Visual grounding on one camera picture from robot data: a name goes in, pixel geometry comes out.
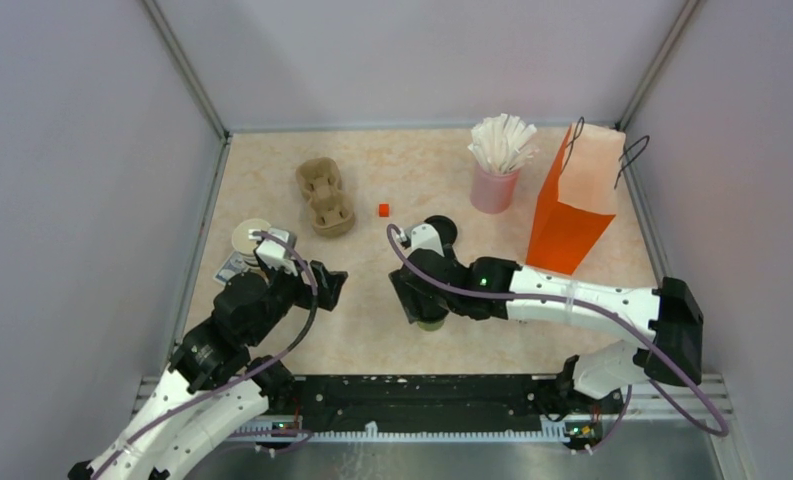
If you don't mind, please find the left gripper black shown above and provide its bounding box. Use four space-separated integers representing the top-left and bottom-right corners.
246 257 347 346

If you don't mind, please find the green paper cup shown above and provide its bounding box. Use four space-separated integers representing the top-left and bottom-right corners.
416 319 445 332

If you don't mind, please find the black cup lid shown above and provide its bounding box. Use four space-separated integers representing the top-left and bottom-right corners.
424 215 458 245

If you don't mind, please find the orange paper bag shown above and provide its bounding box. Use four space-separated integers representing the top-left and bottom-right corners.
526 123 626 275

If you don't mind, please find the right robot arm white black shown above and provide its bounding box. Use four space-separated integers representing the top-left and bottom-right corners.
388 249 704 412

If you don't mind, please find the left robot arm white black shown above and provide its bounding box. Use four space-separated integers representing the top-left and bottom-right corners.
67 261 348 479

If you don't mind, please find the brown pulp cup carrier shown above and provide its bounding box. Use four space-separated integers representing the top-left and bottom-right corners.
295 157 356 238

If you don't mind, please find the stack of paper cups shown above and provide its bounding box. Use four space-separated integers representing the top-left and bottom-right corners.
231 218 271 269

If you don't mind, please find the pink straw holder cup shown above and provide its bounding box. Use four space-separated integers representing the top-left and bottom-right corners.
469 163 520 214

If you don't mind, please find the bundle of white wrapped straws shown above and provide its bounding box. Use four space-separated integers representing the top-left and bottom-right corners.
467 113 538 176

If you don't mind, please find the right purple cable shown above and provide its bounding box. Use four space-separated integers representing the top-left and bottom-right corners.
385 223 731 439

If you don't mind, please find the purple cable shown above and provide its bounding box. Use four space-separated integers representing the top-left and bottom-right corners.
385 223 731 439
91 229 321 480

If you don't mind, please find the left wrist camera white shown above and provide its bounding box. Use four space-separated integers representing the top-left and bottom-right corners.
248 228 299 275

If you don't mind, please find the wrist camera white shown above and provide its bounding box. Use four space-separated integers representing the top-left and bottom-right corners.
248 228 299 275
397 223 444 256

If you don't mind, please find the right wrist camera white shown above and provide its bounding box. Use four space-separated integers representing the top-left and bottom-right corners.
397 223 444 256

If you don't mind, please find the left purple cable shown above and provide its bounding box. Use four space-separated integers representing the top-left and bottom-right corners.
91 229 321 480

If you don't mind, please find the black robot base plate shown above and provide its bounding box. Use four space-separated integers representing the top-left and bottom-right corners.
269 374 623 433

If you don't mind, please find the white toothed cable rail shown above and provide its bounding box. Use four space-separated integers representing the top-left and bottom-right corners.
229 421 570 443

